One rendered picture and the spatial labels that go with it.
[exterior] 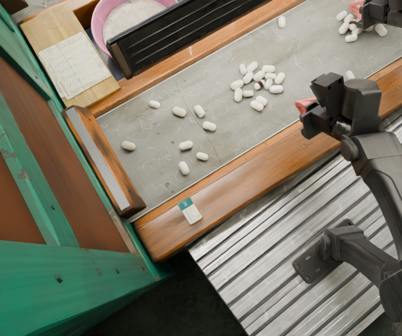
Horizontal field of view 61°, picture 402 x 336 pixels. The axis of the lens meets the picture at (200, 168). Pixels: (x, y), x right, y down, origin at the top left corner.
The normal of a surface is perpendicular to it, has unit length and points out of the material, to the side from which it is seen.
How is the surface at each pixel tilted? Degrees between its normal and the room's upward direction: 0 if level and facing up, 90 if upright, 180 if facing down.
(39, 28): 0
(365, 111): 47
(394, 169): 17
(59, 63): 0
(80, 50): 0
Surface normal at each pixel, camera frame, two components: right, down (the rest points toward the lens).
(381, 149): -0.05, -0.52
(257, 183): -0.01, -0.25
